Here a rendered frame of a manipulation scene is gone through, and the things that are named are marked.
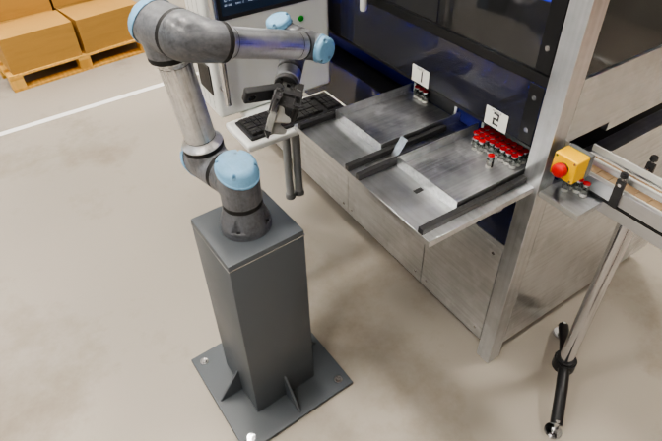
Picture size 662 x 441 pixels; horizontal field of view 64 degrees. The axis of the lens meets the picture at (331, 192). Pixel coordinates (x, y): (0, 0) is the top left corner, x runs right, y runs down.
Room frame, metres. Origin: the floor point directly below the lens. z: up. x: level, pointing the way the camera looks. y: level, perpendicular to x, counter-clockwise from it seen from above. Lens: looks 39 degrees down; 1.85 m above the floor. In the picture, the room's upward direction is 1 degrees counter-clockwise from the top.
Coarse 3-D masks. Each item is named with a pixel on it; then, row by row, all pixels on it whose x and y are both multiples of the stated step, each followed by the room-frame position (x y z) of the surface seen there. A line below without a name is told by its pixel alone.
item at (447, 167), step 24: (432, 144) 1.38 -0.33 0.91; (456, 144) 1.42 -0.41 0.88; (408, 168) 1.27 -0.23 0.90; (432, 168) 1.29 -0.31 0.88; (456, 168) 1.29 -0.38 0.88; (480, 168) 1.28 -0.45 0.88; (504, 168) 1.28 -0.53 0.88; (432, 192) 1.17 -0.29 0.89; (456, 192) 1.17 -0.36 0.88; (480, 192) 1.14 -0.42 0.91
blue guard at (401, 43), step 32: (352, 0) 1.97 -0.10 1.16; (352, 32) 1.97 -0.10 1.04; (384, 32) 1.80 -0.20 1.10; (416, 32) 1.66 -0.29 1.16; (416, 64) 1.65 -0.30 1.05; (448, 64) 1.53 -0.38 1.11; (480, 64) 1.42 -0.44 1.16; (448, 96) 1.51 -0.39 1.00; (480, 96) 1.40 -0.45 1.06; (512, 96) 1.31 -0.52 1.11; (544, 96) 1.23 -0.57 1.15; (512, 128) 1.29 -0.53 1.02
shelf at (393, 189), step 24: (336, 120) 1.59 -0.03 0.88; (312, 144) 1.46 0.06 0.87; (336, 144) 1.44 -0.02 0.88; (360, 144) 1.44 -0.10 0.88; (360, 168) 1.30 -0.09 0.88; (384, 192) 1.18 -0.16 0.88; (408, 192) 1.18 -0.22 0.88; (528, 192) 1.18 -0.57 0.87; (408, 216) 1.08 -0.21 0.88; (432, 216) 1.08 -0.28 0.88; (480, 216) 1.07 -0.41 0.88; (432, 240) 0.98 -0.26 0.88
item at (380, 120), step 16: (384, 96) 1.71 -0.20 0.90; (400, 96) 1.74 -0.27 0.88; (336, 112) 1.59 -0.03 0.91; (352, 112) 1.63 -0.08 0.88; (368, 112) 1.63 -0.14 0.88; (384, 112) 1.63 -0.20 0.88; (400, 112) 1.62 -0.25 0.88; (416, 112) 1.62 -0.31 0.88; (432, 112) 1.62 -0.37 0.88; (352, 128) 1.51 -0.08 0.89; (368, 128) 1.53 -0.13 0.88; (384, 128) 1.52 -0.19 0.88; (400, 128) 1.52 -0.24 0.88; (416, 128) 1.52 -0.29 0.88; (368, 144) 1.43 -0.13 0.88; (384, 144) 1.39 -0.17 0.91
